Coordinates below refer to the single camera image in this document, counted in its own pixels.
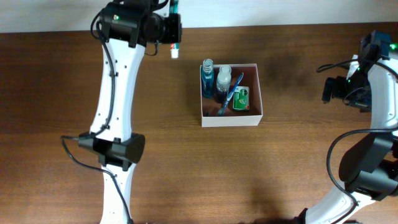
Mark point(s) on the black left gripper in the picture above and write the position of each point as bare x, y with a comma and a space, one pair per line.
175, 35

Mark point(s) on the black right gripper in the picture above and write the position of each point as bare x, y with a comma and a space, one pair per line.
362, 104

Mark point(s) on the green red toothpaste tube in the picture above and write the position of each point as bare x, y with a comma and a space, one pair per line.
174, 48

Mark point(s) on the teal mouthwash bottle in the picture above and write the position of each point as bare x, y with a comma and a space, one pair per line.
207, 78

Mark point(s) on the clear purple liquid bottle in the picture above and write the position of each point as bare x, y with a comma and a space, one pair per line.
223, 82

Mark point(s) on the green soap box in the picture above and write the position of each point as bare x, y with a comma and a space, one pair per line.
241, 98

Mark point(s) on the blue white toothbrush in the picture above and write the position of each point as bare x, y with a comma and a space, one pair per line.
229, 96

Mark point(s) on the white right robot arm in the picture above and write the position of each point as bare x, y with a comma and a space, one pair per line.
365, 175

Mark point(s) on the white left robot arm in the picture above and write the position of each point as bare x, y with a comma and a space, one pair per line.
124, 29

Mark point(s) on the white cardboard box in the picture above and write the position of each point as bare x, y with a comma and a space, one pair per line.
231, 117

